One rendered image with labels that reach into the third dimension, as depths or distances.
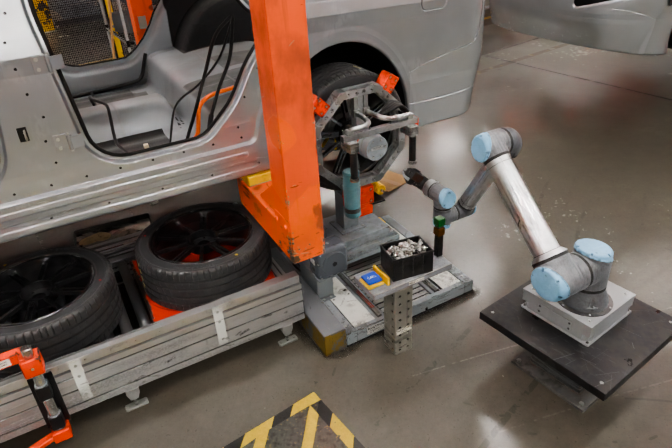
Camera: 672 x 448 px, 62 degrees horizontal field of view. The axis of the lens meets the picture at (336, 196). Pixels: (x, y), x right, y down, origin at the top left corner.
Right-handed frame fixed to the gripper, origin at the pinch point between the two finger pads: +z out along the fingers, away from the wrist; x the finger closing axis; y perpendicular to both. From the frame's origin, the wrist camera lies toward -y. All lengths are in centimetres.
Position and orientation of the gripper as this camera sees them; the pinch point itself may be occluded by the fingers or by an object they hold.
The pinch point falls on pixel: (403, 170)
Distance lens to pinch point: 302.9
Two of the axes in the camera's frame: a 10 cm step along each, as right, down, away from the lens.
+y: 6.7, 4.1, 6.2
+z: -4.9, -4.0, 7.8
